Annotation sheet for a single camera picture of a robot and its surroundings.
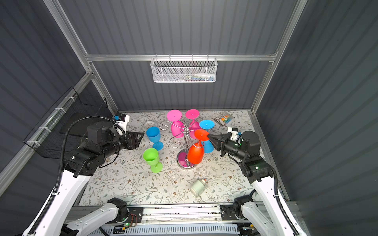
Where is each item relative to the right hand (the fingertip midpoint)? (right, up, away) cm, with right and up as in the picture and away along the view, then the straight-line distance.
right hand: (208, 137), depth 63 cm
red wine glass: (-5, -7, +6) cm, 11 cm away
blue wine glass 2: (0, +5, +8) cm, 10 cm away
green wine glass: (-31, -12, +20) cm, 39 cm away
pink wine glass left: (-15, +4, +15) cm, 22 cm away
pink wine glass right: (-7, +11, +12) cm, 18 cm away
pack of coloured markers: (+17, +9, +49) cm, 53 cm away
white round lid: (-40, +6, +46) cm, 61 cm away
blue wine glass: (-30, 0, +24) cm, 38 cm away
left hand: (-32, +2, +3) cm, 32 cm away
